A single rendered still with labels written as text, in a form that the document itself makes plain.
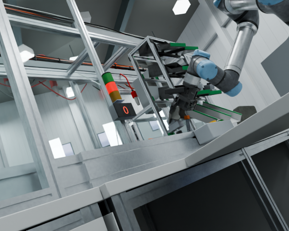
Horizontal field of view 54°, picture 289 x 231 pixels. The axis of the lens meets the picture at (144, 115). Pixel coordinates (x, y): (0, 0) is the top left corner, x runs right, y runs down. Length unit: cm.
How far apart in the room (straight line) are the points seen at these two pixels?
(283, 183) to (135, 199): 145
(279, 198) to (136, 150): 136
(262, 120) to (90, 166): 40
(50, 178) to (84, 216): 10
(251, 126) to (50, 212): 41
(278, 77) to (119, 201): 67
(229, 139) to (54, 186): 38
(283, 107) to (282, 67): 49
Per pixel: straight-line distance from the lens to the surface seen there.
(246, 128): 61
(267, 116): 56
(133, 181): 67
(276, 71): 104
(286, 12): 106
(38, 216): 55
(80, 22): 160
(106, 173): 73
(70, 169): 70
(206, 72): 117
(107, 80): 138
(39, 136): 64
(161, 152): 91
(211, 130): 108
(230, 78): 124
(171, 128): 137
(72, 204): 58
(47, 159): 62
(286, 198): 204
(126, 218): 65
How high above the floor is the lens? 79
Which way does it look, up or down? 15 degrees up
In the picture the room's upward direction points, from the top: 24 degrees counter-clockwise
